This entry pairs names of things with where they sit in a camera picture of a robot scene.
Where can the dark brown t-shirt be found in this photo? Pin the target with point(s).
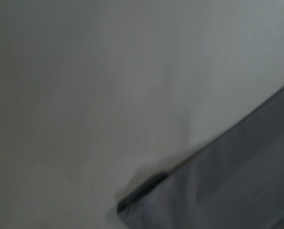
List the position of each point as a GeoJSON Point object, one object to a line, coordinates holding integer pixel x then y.
{"type": "Point", "coordinates": [235, 182]}

